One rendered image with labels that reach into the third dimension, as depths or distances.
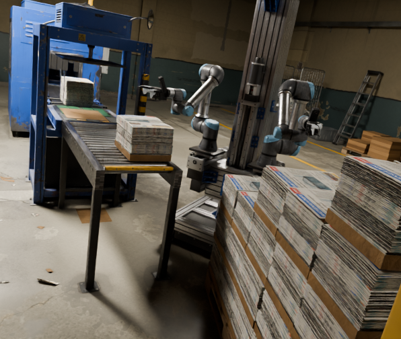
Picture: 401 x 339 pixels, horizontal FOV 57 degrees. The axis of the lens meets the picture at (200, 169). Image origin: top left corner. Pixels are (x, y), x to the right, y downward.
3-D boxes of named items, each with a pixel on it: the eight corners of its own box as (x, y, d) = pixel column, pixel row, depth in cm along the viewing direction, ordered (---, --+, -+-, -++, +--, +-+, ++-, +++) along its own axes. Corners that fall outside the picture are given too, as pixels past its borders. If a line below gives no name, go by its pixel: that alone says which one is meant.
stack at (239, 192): (255, 286, 267) (280, 178, 243) (340, 451, 158) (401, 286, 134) (203, 284, 259) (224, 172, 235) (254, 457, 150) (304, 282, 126)
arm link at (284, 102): (280, 72, 256) (276, 132, 234) (295, 75, 256) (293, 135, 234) (275, 83, 266) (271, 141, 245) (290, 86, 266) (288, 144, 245)
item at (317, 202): (365, 196, 156) (365, 193, 156) (414, 227, 129) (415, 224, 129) (284, 188, 147) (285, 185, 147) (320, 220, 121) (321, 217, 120)
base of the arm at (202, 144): (203, 145, 304) (205, 134, 302) (220, 150, 298) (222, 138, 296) (195, 148, 291) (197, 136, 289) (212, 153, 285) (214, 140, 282)
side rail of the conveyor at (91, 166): (103, 190, 215) (105, 170, 211) (93, 190, 212) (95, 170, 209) (66, 132, 326) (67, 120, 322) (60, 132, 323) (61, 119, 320)
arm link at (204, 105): (199, 134, 293) (210, 64, 277) (188, 130, 304) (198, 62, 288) (210, 134, 300) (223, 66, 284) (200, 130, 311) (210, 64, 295)
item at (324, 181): (333, 174, 183) (334, 172, 183) (369, 196, 156) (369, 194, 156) (265, 167, 175) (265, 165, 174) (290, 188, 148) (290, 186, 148)
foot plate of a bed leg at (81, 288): (102, 291, 233) (102, 290, 233) (79, 294, 226) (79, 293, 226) (97, 279, 244) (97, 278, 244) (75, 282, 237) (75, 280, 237)
